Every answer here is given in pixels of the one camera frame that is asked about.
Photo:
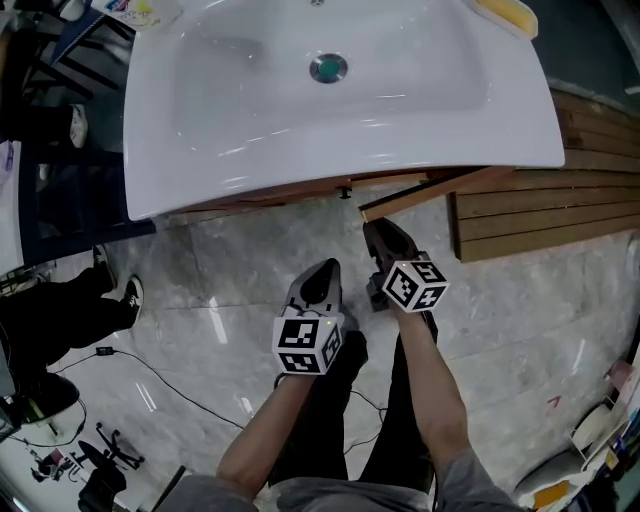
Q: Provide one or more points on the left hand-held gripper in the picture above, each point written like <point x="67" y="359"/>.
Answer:
<point x="305" y="340"/>

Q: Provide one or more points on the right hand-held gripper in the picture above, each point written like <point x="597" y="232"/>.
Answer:
<point x="415" y="287"/>

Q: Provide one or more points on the wooden cabinet door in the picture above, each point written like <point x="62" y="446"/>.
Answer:
<point x="430" y="192"/>

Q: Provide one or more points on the person's right forearm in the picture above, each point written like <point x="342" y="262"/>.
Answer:
<point x="430" y="385"/>

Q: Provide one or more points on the person's left forearm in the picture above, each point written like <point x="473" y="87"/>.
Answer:
<point x="265" y="430"/>

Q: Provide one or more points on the black door knob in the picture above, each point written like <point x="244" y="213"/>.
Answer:
<point x="344" y="192"/>

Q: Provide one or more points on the white ceramic sink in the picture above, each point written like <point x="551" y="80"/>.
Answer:
<point x="260" y="125"/>

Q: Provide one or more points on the metal sink drain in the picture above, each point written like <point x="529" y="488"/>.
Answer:
<point x="328" y="68"/>

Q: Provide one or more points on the person's black trouser legs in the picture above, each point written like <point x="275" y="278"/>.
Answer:
<point x="360" y="390"/>

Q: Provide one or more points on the person's grey shirt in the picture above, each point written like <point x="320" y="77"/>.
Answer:
<point x="310" y="495"/>

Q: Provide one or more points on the wooden slatted panel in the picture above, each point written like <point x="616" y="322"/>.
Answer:
<point x="550" y="210"/>

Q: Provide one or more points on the black power adapter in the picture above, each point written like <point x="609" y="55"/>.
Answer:
<point x="104" y="351"/>

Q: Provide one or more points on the black office chair base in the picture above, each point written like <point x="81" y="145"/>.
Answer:
<point x="107" y="450"/>

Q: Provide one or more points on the yellow sponge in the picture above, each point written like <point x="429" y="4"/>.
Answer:
<point x="510" y="12"/>

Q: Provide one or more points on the white shoe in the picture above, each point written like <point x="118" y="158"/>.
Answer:
<point x="79" y="126"/>

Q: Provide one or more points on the white printed bag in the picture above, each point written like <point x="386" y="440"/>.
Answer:
<point x="137" y="11"/>

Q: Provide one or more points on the dark blue frame table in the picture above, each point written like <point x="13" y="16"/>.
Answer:
<point x="75" y="240"/>

